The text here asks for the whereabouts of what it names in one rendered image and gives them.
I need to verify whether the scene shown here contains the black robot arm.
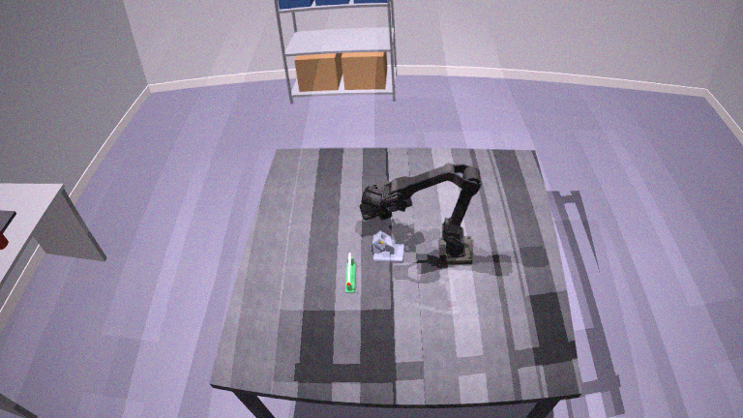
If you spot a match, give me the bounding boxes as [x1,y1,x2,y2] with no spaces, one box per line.
[361,163,482,257]

